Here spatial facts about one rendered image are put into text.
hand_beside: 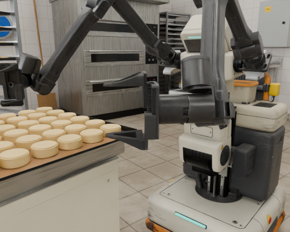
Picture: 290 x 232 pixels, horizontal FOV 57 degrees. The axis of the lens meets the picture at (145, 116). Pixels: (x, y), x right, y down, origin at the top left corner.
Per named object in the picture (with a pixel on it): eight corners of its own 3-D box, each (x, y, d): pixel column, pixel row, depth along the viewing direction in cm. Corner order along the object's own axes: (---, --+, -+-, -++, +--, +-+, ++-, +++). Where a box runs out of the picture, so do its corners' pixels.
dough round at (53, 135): (46, 145, 57) (45, 136, 56) (40, 139, 61) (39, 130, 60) (69, 141, 60) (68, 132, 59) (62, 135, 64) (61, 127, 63)
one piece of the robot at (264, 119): (199, 177, 201) (205, 65, 181) (277, 204, 166) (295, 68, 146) (173, 195, 176) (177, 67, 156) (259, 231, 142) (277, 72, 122)
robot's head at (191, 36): (200, 37, 138) (190, 13, 128) (240, 36, 124) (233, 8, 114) (188, 57, 132) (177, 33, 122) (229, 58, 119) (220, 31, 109)
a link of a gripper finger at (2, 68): (-16, 64, 78) (-2, 62, 87) (-12, 88, 80) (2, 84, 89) (8, 64, 79) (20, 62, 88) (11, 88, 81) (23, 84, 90)
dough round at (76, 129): (63, 138, 62) (62, 130, 61) (66, 131, 66) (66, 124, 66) (85, 137, 62) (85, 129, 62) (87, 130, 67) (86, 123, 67)
